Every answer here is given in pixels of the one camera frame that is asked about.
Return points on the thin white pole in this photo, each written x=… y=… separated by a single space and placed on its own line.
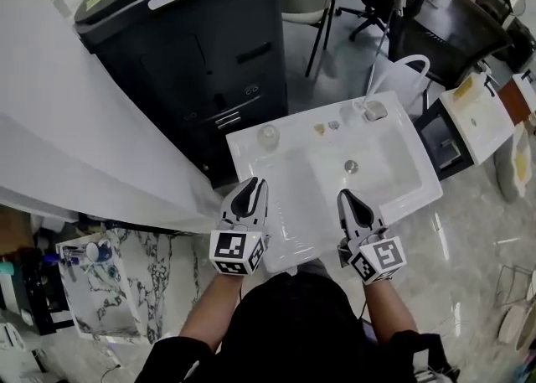
x=383 y=50

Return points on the person's left forearm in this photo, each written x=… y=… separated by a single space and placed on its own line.
x=209 y=310

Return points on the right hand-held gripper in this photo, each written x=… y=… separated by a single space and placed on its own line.
x=383 y=257

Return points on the long white table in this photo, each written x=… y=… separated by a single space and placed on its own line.
x=63 y=121

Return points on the light grey chair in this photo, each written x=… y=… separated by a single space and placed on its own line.
x=303 y=0

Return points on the marble pattern board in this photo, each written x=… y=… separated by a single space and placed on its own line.
x=104 y=297

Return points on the black cabinet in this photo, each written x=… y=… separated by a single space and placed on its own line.
x=439 y=142

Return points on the white sink faucet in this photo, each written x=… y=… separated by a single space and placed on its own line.
x=374 y=111

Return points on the person's black clothing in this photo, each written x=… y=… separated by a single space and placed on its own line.
x=293 y=331

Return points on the blue and white cup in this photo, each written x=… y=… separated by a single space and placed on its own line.
x=99 y=250

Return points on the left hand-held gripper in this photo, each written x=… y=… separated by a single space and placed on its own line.
x=228 y=247

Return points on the white plates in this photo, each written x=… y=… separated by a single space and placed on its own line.
x=517 y=324

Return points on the white plastic bag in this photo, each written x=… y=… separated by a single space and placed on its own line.
x=404 y=79

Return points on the yellow sponge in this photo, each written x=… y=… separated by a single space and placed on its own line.
x=464 y=89

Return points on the metal sink drain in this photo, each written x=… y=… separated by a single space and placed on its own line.
x=351 y=166

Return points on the small yellowish soap piece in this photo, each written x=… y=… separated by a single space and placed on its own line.
x=319 y=128

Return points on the white sink counter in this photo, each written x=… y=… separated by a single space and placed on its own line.
x=293 y=155

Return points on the small white sink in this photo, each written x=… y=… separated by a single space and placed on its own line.
x=481 y=125

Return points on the large black machine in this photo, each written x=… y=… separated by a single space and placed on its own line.
x=188 y=58

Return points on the black faucet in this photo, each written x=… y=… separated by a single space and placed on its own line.
x=490 y=79

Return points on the person's right forearm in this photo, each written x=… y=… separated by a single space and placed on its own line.
x=389 y=310

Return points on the clear bottle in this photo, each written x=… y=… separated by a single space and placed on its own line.
x=268 y=135

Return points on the small grey object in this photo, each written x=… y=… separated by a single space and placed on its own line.
x=333 y=125

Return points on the black mesh chair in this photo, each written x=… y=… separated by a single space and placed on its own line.
x=452 y=33

